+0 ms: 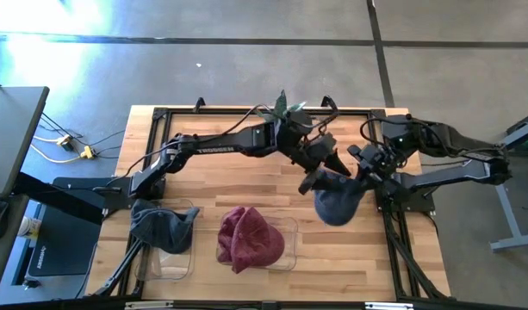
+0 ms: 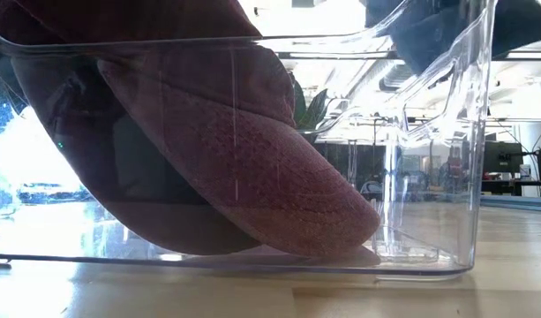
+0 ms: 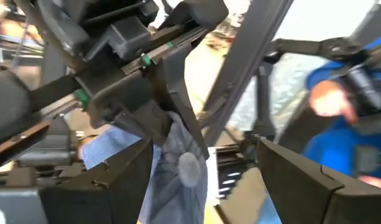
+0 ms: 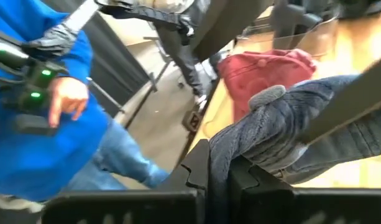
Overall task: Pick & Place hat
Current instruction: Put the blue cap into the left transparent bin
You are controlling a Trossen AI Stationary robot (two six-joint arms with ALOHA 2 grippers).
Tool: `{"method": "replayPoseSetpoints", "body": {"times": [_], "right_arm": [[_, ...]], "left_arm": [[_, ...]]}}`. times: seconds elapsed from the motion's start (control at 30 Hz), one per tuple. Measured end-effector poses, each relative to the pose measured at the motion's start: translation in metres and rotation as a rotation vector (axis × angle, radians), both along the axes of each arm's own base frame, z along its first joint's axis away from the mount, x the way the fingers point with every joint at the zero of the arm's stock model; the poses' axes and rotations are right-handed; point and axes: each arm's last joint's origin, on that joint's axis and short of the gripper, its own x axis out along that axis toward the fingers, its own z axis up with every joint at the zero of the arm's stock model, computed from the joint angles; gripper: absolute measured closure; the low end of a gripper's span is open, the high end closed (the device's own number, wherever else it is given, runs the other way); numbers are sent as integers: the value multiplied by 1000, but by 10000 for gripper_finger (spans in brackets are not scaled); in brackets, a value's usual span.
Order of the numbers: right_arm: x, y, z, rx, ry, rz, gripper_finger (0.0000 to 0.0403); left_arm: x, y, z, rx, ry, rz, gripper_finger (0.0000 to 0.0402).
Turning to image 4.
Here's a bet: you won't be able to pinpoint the person's hand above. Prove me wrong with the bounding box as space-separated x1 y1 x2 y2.
47 77 90 129

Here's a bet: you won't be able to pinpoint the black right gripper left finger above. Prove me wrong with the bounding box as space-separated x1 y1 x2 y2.
40 139 209 224

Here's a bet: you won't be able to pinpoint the person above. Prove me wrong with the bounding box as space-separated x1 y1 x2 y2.
0 0 172 203

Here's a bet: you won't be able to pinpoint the faded blue cap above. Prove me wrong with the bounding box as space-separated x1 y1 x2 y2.
208 73 381 224

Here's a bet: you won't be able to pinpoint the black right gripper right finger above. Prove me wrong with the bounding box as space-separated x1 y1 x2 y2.
229 155 381 224

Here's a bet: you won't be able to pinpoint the black device green lights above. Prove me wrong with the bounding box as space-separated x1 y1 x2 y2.
0 23 80 137

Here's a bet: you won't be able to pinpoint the maroon cap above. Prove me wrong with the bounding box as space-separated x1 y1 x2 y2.
216 49 317 123

